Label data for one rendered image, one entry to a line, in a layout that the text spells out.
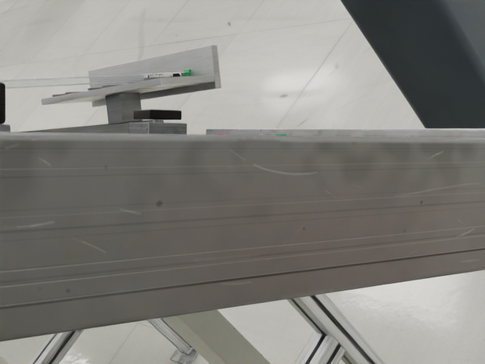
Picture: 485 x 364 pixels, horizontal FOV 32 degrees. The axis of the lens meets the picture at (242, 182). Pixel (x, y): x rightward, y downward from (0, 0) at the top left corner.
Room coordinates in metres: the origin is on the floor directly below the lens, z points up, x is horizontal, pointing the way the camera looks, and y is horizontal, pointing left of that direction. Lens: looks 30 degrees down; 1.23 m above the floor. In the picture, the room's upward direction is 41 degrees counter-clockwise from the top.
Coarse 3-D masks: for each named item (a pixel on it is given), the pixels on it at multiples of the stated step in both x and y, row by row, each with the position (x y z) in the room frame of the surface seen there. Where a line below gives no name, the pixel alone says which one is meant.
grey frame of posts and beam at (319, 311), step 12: (288, 300) 1.05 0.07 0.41; (300, 300) 1.02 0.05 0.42; (312, 300) 1.03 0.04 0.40; (324, 300) 1.04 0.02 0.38; (300, 312) 1.05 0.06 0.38; (312, 312) 1.02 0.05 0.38; (324, 312) 1.04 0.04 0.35; (336, 312) 1.04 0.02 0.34; (312, 324) 1.05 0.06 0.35; (324, 324) 1.02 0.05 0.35; (336, 324) 1.04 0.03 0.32; (348, 324) 1.04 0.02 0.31; (324, 336) 1.04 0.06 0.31; (336, 336) 1.03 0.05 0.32; (348, 336) 1.04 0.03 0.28; (360, 336) 1.04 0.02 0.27; (348, 348) 1.03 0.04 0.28; (360, 348) 1.04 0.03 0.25; (372, 348) 1.04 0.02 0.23; (348, 360) 1.05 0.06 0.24; (360, 360) 1.03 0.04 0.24; (372, 360) 1.03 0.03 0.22
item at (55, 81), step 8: (184, 72) 1.22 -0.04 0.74; (0, 80) 1.11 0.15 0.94; (8, 80) 1.11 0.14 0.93; (16, 80) 1.11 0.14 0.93; (24, 80) 1.12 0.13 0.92; (32, 80) 1.12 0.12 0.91; (40, 80) 1.13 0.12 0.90; (48, 80) 1.13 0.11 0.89; (56, 80) 1.14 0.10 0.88; (64, 80) 1.14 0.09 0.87; (72, 80) 1.15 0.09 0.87; (80, 80) 1.15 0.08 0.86; (88, 80) 1.16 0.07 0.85; (96, 80) 1.16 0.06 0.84; (104, 80) 1.17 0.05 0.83; (112, 80) 1.17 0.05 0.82; (120, 80) 1.18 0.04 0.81; (128, 80) 1.18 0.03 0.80; (136, 80) 1.19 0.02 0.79; (8, 88) 1.11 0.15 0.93; (16, 88) 1.12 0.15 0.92
